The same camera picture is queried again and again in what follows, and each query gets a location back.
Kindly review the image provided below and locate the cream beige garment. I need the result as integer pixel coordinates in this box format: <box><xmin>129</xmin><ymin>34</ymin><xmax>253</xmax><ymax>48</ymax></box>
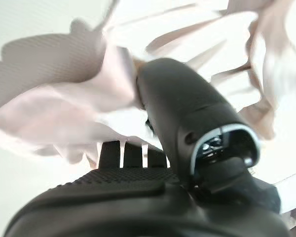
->
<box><xmin>0</xmin><ymin>0</ymin><xmax>296</xmax><ymax>166</ymax></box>

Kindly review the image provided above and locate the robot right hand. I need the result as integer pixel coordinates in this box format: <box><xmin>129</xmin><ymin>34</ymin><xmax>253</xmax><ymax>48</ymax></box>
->
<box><xmin>4</xmin><ymin>57</ymin><xmax>291</xmax><ymax>237</ymax></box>

